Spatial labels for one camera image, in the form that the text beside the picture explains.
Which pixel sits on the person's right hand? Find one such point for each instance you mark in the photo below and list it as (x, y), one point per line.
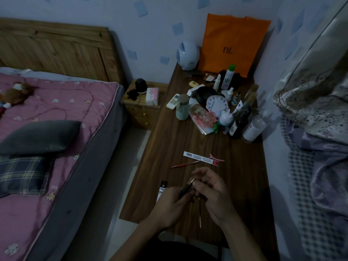
(217, 198)

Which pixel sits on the person's left hand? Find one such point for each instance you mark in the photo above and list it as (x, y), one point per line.
(165, 207)

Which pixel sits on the person's right thumb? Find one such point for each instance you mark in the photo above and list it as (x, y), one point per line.
(200, 186)

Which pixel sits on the person's left thumb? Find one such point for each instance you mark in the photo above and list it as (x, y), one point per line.
(187, 190)

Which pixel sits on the black pen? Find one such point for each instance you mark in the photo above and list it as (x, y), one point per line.
(186, 189)

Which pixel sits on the person's left forearm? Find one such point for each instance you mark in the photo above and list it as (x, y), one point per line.
(136, 241)

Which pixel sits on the person's right forearm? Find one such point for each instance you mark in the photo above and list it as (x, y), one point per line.
(242, 239)

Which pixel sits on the black refill package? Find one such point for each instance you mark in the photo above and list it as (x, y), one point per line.
(162, 188)

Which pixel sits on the red pen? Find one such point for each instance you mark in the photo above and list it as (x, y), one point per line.
(185, 164)

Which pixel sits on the white refill package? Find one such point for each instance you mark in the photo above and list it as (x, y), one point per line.
(199, 158)

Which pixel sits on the pink hair clip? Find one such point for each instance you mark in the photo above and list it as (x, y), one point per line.
(216, 158)

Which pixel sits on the silver foil packet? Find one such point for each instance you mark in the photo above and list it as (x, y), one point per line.
(205, 129)

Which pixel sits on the dark glass bottle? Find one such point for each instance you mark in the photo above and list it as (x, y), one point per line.
(237, 127)

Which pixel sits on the white rabbit figurine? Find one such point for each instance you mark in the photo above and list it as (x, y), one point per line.
(226, 119)

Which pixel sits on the clear white-label bottle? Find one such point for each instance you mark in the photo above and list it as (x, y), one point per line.
(254, 127)

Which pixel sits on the grey-green jar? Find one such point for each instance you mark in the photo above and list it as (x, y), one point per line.
(182, 107)

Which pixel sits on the white round clock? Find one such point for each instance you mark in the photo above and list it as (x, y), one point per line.
(217, 104)

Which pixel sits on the white blue tube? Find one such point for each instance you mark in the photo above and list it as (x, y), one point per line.
(238, 106)

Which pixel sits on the white remote control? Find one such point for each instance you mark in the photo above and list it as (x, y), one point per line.
(173, 101)

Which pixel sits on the wooden nightstand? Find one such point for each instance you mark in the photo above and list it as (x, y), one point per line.
(141, 114)

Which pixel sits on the black round bowl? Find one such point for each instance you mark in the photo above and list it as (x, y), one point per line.
(205, 94)

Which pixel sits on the dark dropper bottle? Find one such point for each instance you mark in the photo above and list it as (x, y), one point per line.
(238, 99)

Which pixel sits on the white dropper bottle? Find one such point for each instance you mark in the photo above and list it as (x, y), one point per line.
(230, 95)

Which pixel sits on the white small box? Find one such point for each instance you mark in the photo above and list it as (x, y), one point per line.
(194, 90)

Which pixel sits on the pink white tissue pack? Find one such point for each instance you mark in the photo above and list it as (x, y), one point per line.
(152, 96)

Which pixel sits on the grey mattress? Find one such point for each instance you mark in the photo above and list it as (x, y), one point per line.
(89, 165)

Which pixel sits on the yellow soap bar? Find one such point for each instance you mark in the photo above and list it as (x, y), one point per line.
(194, 83)

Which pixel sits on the tall glass bottle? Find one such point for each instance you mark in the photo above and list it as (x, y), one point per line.
(250, 96)

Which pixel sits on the small white bottle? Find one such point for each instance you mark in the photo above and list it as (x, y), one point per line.
(217, 83)

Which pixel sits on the small tan card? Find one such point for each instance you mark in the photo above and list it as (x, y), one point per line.
(209, 77)

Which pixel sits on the checkered sheet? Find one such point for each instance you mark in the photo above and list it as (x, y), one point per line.
(307, 214)

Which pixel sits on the white green spray bottle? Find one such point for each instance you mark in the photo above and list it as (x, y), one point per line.
(227, 77)

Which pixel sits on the black round speaker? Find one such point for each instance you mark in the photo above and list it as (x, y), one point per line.
(141, 85)

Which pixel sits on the purple cloth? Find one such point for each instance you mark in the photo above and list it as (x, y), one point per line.
(329, 171)

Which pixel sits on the white round desk fan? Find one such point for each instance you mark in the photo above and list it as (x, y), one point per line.
(188, 54)

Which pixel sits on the orange tote bag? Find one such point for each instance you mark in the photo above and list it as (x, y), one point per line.
(231, 43)

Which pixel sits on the pink patterned quilt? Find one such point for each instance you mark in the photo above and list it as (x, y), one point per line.
(68, 105)

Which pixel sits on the grey pillow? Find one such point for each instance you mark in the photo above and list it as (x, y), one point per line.
(40, 137)

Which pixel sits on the floral curtain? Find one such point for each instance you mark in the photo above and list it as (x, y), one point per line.
(318, 78)

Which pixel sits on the plaid pillow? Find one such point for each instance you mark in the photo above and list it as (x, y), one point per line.
(24, 175)

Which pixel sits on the wooden bed headboard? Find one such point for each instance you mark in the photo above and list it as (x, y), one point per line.
(54, 48)

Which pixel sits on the brown stuffed toy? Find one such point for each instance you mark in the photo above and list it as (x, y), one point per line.
(17, 92)

